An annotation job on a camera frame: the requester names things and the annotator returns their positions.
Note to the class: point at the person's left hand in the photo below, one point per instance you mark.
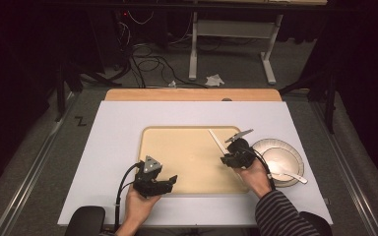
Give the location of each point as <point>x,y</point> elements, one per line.
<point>139,206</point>

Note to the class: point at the metal floor rail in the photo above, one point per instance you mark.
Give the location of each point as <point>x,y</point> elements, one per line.
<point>36,164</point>
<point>344,164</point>

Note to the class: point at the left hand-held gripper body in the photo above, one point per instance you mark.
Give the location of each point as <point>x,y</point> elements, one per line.
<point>147,183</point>

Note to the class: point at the black metal stand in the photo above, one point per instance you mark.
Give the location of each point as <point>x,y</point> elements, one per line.
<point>330,101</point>
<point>60,91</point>

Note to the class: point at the white spoon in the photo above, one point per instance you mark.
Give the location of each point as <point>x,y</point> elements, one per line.
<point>295,177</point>

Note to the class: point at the white desk frame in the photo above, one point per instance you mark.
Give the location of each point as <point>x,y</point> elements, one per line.
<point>233,29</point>

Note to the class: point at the white table board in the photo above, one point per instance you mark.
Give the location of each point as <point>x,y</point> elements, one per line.
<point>118,137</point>

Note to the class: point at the crumpled white paper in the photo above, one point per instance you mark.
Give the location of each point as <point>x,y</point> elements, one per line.
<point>214,80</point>

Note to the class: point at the dark table grommet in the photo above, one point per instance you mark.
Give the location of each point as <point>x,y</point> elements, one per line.
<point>226,99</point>

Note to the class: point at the small crumpled paper scrap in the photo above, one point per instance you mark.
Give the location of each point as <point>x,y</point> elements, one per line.
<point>172,84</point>

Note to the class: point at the black chair back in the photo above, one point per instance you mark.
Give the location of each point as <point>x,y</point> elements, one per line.
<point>85,221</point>

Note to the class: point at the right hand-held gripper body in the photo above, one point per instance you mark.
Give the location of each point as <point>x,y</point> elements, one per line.
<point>242,154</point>

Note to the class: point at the black chair armrest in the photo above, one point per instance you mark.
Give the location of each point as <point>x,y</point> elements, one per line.
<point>320,223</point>

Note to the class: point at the beige tray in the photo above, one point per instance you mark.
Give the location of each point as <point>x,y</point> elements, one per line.
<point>183,157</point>

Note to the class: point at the white ribbed plate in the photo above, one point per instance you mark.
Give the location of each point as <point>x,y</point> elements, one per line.
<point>295,154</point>

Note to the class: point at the person's right hand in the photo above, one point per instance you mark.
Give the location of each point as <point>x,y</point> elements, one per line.
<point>254,180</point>

